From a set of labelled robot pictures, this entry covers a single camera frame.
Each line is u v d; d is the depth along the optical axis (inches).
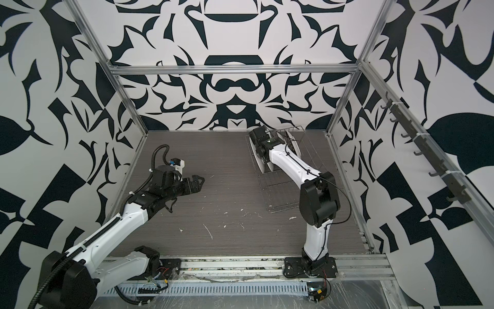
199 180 29.9
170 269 28.9
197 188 29.1
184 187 28.7
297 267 29.3
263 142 25.7
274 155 24.1
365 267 29.9
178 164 29.2
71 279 15.4
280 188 38.0
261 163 36.7
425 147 21.6
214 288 25.5
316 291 28.0
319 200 19.4
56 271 14.9
